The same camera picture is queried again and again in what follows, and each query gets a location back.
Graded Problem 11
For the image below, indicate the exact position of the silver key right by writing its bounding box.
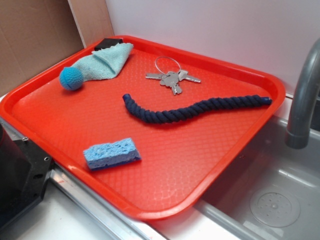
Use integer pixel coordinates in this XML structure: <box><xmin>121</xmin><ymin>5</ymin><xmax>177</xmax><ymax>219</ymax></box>
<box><xmin>178</xmin><ymin>69</ymin><xmax>202</xmax><ymax>83</ymax></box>

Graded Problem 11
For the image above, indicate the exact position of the black block behind tray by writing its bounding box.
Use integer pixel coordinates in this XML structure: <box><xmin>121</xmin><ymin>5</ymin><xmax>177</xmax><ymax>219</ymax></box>
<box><xmin>94</xmin><ymin>38</ymin><xmax>123</xmax><ymax>51</ymax></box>

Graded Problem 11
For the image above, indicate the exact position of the red plastic tray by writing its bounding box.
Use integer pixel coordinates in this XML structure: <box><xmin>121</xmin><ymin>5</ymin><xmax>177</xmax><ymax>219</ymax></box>
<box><xmin>0</xmin><ymin>36</ymin><xmax>286</xmax><ymax>221</ymax></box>

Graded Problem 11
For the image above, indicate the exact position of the silver key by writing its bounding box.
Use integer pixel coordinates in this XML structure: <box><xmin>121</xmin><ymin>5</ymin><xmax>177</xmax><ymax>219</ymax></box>
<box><xmin>145</xmin><ymin>73</ymin><xmax>166</xmax><ymax>80</ymax></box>
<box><xmin>178</xmin><ymin>69</ymin><xmax>202</xmax><ymax>83</ymax></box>
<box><xmin>160</xmin><ymin>71</ymin><xmax>182</xmax><ymax>96</ymax></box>

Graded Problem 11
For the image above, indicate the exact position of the silver key left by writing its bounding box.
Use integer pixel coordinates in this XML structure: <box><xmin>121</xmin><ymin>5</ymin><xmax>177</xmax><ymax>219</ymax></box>
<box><xmin>145</xmin><ymin>73</ymin><xmax>166</xmax><ymax>80</ymax></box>

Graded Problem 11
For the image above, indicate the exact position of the grey plastic sink basin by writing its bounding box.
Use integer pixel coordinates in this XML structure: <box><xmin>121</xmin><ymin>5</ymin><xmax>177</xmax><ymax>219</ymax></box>
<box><xmin>153</xmin><ymin>117</ymin><xmax>320</xmax><ymax>240</ymax></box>

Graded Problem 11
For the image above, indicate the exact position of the silver key bottom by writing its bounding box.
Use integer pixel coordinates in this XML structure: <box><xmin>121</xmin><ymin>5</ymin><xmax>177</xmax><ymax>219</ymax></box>
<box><xmin>160</xmin><ymin>71</ymin><xmax>182</xmax><ymax>96</ymax></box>

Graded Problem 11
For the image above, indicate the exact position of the blue sponge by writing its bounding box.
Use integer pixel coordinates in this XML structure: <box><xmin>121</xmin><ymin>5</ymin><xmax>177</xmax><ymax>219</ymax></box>
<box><xmin>83</xmin><ymin>138</ymin><xmax>142</xmax><ymax>171</ymax></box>

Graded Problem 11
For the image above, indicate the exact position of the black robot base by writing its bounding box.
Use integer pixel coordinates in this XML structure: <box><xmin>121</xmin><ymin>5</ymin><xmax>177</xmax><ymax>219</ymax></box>
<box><xmin>0</xmin><ymin>126</ymin><xmax>53</xmax><ymax>230</ymax></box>

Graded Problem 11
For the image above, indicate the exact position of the brown cardboard panel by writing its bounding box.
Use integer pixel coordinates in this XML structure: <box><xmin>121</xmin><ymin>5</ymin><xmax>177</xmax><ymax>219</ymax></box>
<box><xmin>0</xmin><ymin>0</ymin><xmax>114</xmax><ymax>96</ymax></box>

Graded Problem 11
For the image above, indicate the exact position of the blue textured ball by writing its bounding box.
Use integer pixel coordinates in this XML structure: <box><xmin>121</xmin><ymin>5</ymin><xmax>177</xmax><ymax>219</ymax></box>
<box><xmin>59</xmin><ymin>67</ymin><xmax>84</xmax><ymax>91</ymax></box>

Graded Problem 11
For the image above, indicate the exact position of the silver wire key ring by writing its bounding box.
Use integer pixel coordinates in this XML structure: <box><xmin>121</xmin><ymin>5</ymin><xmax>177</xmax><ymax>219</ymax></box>
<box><xmin>154</xmin><ymin>56</ymin><xmax>183</xmax><ymax>76</ymax></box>

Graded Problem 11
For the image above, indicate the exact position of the grey faucet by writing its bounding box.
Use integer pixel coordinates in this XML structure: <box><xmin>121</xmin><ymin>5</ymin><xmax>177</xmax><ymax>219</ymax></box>
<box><xmin>285</xmin><ymin>40</ymin><xmax>320</xmax><ymax>149</ymax></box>

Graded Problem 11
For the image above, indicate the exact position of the light teal cloth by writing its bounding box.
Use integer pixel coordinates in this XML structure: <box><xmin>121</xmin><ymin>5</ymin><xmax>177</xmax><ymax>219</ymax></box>
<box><xmin>72</xmin><ymin>43</ymin><xmax>134</xmax><ymax>82</ymax></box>

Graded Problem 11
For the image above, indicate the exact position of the dark blue twisted rope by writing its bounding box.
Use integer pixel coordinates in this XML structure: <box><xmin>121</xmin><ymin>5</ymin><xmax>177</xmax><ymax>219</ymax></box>
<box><xmin>122</xmin><ymin>93</ymin><xmax>273</xmax><ymax>125</ymax></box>

